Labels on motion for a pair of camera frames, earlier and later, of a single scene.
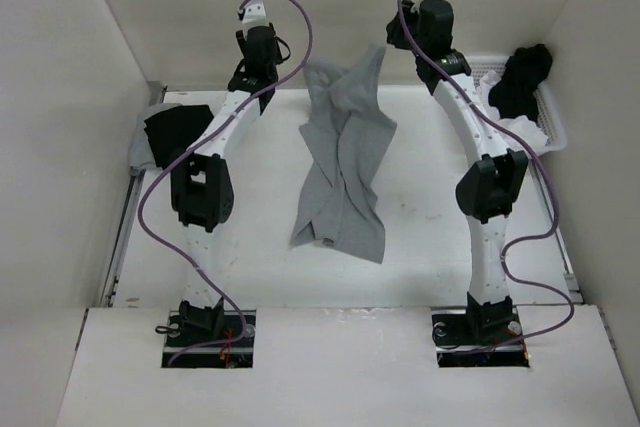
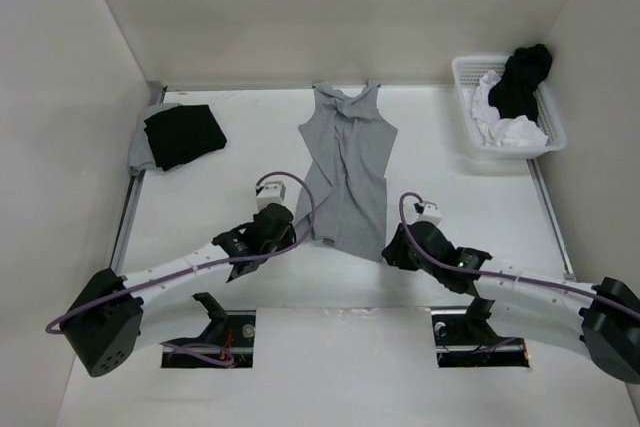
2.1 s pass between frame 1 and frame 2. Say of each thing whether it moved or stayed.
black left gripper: moved
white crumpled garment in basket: stayed
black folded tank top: stayed
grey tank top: moved
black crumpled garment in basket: stayed
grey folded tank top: stayed
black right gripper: moved
